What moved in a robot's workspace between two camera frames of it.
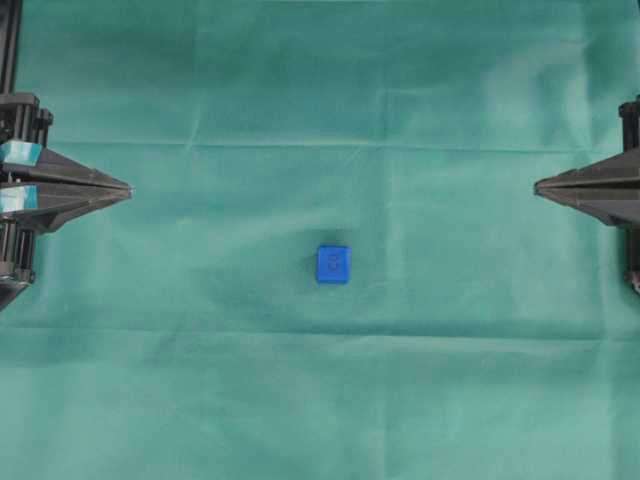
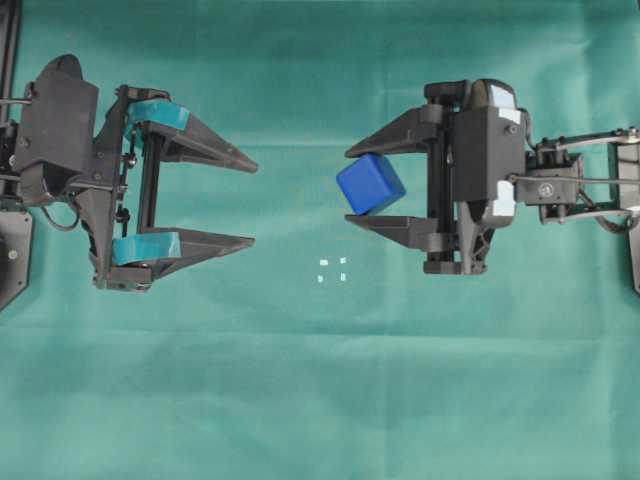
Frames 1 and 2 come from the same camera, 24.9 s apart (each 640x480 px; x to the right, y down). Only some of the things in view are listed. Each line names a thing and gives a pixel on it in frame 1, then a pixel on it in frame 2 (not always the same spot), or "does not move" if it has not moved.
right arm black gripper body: (625, 192) -> (484, 154)
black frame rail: (10, 17) does not move
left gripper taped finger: (52, 205) -> (140, 258)
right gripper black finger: (611, 206) -> (408, 231)
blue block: (333, 265) -> (370, 183)
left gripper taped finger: (22, 158) -> (182, 132)
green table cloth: (487, 330) does not move
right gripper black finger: (621, 172) -> (412, 133)
